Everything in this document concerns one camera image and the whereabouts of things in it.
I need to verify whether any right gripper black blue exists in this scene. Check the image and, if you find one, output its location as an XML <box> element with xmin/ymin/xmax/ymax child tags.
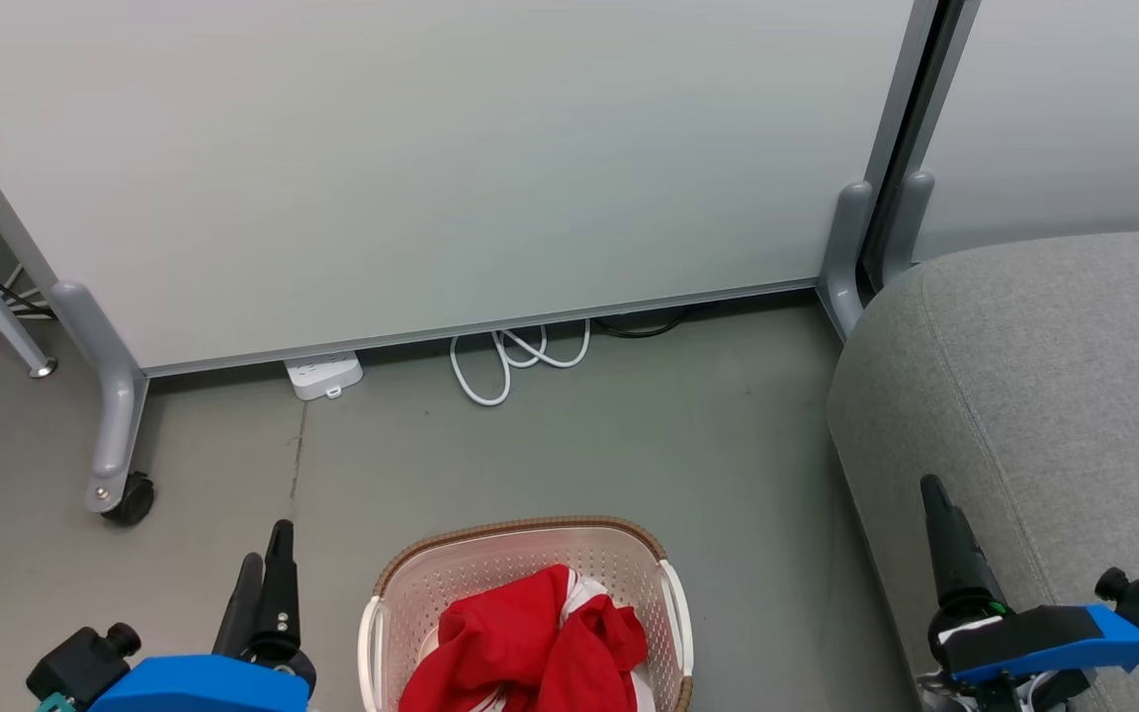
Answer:
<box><xmin>920</xmin><ymin>474</ymin><xmax>1139</xmax><ymax>687</ymax></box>

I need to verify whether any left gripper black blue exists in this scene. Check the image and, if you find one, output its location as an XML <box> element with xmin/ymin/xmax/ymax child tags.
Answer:
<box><xmin>85</xmin><ymin>518</ymin><xmax>319</xmax><ymax>712</ymax></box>

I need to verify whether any red and white garment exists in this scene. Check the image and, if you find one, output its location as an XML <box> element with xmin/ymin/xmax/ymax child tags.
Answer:
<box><xmin>396</xmin><ymin>564</ymin><xmax>652</xmax><ymax>712</ymax></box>

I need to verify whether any grey fabric sofa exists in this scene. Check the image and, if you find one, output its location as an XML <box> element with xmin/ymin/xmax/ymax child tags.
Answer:
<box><xmin>825</xmin><ymin>227</ymin><xmax>1139</xmax><ymax>712</ymax></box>

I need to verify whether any black caster wheel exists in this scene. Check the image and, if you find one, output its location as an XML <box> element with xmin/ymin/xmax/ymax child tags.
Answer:
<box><xmin>100</xmin><ymin>472</ymin><xmax>156</xmax><ymax>527</ymax></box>

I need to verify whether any white perforated laundry basket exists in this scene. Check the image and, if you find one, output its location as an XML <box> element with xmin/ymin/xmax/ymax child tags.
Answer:
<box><xmin>357</xmin><ymin>514</ymin><xmax>697</xmax><ymax>712</ymax></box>

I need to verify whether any grey partition foot with caster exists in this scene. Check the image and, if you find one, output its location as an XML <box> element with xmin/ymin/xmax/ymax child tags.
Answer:
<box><xmin>48</xmin><ymin>281</ymin><xmax>150</xmax><ymax>515</ymax></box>

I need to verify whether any white power strip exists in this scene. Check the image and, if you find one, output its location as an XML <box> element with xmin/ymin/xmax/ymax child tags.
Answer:
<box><xmin>283</xmin><ymin>351</ymin><xmax>365</xmax><ymax>401</ymax></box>

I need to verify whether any grey partition foot short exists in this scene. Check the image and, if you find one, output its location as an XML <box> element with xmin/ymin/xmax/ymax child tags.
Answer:
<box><xmin>815</xmin><ymin>180</ymin><xmax>874</xmax><ymax>343</ymax></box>

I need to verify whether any grey partition foot slim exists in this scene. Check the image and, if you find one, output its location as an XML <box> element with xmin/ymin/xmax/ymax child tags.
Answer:
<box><xmin>881</xmin><ymin>170</ymin><xmax>936</xmax><ymax>290</ymax></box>

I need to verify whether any narrow white partition panel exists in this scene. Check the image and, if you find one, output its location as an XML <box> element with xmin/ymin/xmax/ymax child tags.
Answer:
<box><xmin>911</xmin><ymin>0</ymin><xmax>1139</xmax><ymax>264</ymax></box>

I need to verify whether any large white partition panel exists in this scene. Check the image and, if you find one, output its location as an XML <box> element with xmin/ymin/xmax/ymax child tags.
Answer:
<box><xmin>0</xmin><ymin>0</ymin><xmax>946</xmax><ymax>379</ymax></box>

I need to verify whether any looped white cable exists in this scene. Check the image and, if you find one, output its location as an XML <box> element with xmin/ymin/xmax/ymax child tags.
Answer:
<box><xmin>448</xmin><ymin>318</ymin><xmax>593</xmax><ymax>408</ymax></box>

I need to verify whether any black cable under partition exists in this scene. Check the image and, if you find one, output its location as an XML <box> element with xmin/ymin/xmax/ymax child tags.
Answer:
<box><xmin>592</xmin><ymin>307</ymin><xmax>694</xmax><ymax>340</ymax></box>

